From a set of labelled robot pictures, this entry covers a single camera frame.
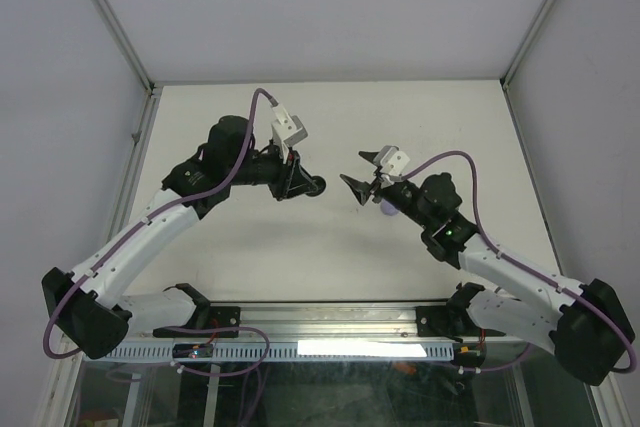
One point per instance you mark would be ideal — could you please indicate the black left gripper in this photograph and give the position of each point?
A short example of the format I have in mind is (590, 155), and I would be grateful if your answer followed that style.
(290, 174)

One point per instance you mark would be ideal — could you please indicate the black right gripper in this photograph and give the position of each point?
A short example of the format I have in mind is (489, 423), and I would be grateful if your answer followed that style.
(362, 190)

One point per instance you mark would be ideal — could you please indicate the black earbud charging case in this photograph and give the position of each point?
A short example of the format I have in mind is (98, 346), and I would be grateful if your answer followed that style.
(317, 186)

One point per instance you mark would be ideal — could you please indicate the purple earbud charging case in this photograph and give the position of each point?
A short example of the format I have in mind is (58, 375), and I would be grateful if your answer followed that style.
(388, 209)

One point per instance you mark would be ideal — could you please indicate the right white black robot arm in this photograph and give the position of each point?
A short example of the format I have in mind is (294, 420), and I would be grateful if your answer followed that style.
(583, 325)

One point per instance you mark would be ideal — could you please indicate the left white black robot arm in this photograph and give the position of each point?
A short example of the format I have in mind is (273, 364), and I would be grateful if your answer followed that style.
(89, 304)

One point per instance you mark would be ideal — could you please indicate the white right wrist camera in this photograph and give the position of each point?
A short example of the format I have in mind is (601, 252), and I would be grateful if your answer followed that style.
(391, 163)

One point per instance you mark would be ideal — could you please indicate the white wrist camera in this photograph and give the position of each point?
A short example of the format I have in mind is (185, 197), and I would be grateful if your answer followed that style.
(391, 163)
(287, 131)

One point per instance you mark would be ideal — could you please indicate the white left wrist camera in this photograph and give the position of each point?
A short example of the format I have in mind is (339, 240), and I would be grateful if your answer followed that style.
(287, 131)

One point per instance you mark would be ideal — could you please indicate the aluminium mounting rail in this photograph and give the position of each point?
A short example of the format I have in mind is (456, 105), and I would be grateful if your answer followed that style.
(290, 321)

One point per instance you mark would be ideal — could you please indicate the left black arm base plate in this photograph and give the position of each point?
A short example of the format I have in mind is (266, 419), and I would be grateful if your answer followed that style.
(225, 321)

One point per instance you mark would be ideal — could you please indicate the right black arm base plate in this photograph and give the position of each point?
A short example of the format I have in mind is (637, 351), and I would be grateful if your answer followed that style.
(439, 320)

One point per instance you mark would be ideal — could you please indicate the white slotted cable duct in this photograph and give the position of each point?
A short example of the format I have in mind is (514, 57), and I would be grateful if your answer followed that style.
(303, 351)

